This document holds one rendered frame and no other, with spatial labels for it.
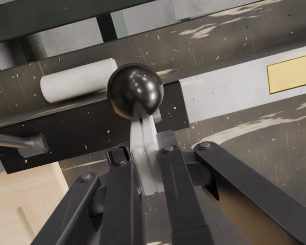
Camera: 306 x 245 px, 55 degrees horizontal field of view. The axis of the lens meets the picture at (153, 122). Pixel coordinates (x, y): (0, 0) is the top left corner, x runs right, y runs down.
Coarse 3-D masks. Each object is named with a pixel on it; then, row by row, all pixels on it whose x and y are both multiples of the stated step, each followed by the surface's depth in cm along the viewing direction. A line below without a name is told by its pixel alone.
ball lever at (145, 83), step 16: (128, 64) 19; (112, 80) 18; (128, 80) 18; (144, 80) 18; (160, 80) 19; (112, 96) 18; (128, 96) 18; (144, 96) 18; (160, 96) 19; (128, 112) 18; (144, 112) 18
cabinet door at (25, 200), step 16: (0, 176) 35; (16, 176) 35; (32, 176) 35; (48, 176) 35; (0, 192) 35; (16, 192) 35; (32, 192) 36; (48, 192) 36; (64, 192) 36; (0, 208) 36; (16, 208) 36; (32, 208) 36; (48, 208) 36; (0, 224) 37; (16, 224) 37; (32, 224) 37; (0, 240) 38; (16, 240) 38; (32, 240) 38
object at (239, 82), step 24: (288, 48) 30; (192, 72) 31; (216, 72) 30; (240, 72) 30; (264, 72) 30; (96, 96) 32; (192, 96) 30; (216, 96) 31; (240, 96) 31; (264, 96) 31; (288, 96) 31; (0, 120) 33; (24, 120) 30; (192, 120) 31; (0, 168) 32
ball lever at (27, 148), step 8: (0, 136) 24; (8, 136) 25; (32, 136) 29; (40, 136) 30; (0, 144) 24; (8, 144) 25; (16, 144) 26; (24, 144) 27; (32, 144) 29; (40, 144) 29; (24, 152) 29; (32, 152) 29; (40, 152) 30
